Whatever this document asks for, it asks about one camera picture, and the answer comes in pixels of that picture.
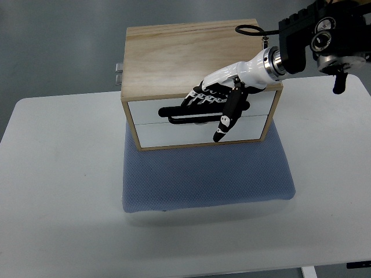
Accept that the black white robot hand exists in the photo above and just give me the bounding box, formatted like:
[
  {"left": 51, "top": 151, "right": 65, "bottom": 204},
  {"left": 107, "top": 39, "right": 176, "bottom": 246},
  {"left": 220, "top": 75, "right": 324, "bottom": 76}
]
[{"left": 181, "top": 47, "right": 279, "bottom": 142}]

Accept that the white drawer black handle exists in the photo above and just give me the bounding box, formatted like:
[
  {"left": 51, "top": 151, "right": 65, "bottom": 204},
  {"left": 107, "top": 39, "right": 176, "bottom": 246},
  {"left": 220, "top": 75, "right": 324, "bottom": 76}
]
[{"left": 128, "top": 91, "right": 276, "bottom": 125}]

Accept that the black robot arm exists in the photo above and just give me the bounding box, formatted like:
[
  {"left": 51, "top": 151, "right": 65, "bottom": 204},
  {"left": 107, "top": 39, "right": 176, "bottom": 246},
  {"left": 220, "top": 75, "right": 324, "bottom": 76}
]
[{"left": 235, "top": 1, "right": 370, "bottom": 94}]

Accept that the white lower drawer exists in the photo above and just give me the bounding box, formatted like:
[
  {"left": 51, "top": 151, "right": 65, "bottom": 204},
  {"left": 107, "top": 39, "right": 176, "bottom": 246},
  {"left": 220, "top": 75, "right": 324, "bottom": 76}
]
[{"left": 135, "top": 115, "right": 267, "bottom": 148}]

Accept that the wooden drawer cabinet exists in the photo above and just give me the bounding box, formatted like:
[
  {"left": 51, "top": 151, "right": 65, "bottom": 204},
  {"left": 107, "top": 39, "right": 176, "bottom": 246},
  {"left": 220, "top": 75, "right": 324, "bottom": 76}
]
[{"left": 121, "top": 20, "right": 282, "bottom": 151}]

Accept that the blue grey fabric cushion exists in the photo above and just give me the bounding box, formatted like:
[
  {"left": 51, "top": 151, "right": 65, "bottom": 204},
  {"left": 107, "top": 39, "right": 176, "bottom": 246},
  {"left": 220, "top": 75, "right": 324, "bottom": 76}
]
[{"left": 122, "top": 125, "right": 296, "bottom": 213}]

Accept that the metal clamp behind table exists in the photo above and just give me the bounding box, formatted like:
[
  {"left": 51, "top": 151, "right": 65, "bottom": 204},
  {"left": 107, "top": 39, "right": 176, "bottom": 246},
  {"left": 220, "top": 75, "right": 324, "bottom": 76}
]
[{"left": 115, "top": 63, "right": 123, "bottom": 85}]

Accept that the white table leg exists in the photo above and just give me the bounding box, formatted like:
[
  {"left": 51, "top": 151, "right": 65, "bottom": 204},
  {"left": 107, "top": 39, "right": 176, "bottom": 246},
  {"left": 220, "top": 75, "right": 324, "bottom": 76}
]
[{"left": 301, "top": 266, "right": 318, "bottom": 278}]

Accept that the black table control panel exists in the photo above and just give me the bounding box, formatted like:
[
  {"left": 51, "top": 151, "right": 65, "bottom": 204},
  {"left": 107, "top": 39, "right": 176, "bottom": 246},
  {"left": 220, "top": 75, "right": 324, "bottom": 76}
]
[{"left": 346, "top": 261, "right": 371, "bottom": 269}]

